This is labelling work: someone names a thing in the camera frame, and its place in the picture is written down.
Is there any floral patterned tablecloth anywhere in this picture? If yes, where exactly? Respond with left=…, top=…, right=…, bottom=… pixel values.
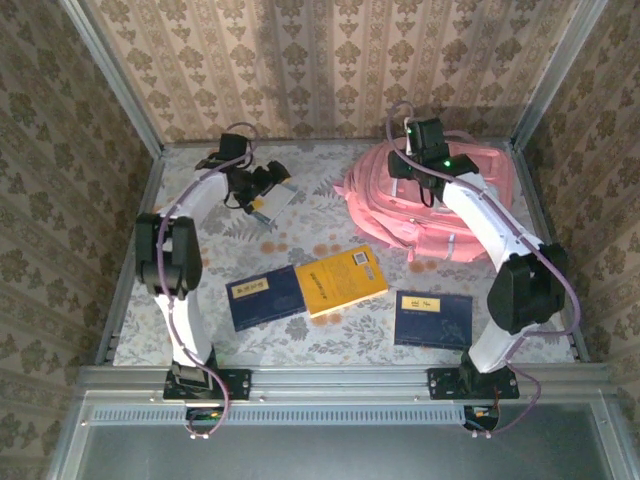
left=112, top=142, right=576, bottom=366

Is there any aluminium side rail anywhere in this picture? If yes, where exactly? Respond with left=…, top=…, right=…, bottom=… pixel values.
left=510, top=144, right=602, bottom=364
left=94, top=152, right=167, bottom=366

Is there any navy book with yellow label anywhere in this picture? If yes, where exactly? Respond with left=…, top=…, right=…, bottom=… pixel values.
left=224, top=264, right=307, bottom=333
left=393, top=290, right=474, bottom=349

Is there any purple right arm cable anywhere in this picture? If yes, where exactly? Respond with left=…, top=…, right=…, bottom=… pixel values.
left=387, top=101, right=584, bottom=441

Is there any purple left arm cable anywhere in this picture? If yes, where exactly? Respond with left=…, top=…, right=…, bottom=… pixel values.
left=157, top=122, right=261, bottom=442

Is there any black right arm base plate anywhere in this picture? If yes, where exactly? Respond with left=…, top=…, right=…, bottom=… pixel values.
left=427, top=367, right=520, bottom=400

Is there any aluminium mounting rail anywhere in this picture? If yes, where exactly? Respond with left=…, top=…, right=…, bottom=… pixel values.
left=77, top=363, right=614, bottom=401

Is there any yellow paperback book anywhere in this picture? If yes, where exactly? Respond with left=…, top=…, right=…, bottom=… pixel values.
left=294, top=244, right=390, bottom=319

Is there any grey metal panel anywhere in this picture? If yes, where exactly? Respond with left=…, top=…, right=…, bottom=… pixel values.
left=47, top=389, right=626, bottom=480

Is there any grey slotted cable duct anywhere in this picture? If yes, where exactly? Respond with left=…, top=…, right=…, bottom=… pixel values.
left=91, top=403, right=471, bottom=427

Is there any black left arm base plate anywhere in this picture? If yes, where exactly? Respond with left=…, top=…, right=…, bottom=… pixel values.
left=163, top=368, right=252, bottom=401

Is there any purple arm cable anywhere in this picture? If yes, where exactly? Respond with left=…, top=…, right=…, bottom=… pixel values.
left=157, top=122, right=261, bottom=442
left=387, top=101, right=584, bottom=441

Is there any aluminium frame post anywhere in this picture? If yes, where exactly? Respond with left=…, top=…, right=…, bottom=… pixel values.
left=59, top=0, right=166, bottom=157
left=509, top=0, right=609, bottom=147

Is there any black circuit board with wires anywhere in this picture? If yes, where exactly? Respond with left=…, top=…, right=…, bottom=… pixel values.
left=462, top=404, right=501, bottom=432
left=185, top=405, right=225, bottom=432

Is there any pink school backpack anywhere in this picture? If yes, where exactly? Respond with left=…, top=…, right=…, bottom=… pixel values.
left=332, top=144, right=515, bottom=264

